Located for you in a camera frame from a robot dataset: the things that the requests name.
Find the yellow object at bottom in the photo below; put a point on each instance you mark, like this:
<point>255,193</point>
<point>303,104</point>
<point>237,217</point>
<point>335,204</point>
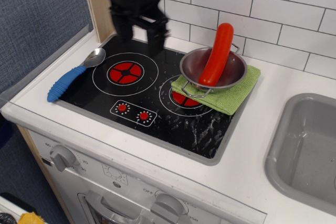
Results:
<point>31,218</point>

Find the grey right oven knob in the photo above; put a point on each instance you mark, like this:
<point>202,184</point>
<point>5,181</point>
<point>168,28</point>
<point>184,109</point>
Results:
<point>168,208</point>

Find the grey plastic sink basin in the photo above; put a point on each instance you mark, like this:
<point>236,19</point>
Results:
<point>300,163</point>

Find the grey oven knob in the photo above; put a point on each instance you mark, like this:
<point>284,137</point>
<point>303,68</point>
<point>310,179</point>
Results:
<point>168,208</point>
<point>62,157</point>

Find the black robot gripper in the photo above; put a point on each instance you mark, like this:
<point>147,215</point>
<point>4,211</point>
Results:
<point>145,14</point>

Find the small steel wok pan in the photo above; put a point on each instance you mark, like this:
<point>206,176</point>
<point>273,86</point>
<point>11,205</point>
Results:
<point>194,62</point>

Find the red toy sausage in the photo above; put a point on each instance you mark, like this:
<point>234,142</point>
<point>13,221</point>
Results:
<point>219,55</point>

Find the blue handled metal spoon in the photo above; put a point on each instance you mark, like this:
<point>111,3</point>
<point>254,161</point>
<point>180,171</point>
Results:
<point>95,58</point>

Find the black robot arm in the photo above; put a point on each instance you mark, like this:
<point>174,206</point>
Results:
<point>142,13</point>

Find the white toy oven front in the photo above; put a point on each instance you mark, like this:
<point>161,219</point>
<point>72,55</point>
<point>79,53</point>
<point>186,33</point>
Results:
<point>93,192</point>

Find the wooden side post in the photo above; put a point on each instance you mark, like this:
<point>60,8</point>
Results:
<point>99,3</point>

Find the grey left oven knob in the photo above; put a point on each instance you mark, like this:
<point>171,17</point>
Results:
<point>62,157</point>

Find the black toy stove top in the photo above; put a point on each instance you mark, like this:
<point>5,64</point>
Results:
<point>132,92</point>

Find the green microfiber cloth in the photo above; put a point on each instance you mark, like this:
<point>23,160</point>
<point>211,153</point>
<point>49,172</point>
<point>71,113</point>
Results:
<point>227,101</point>

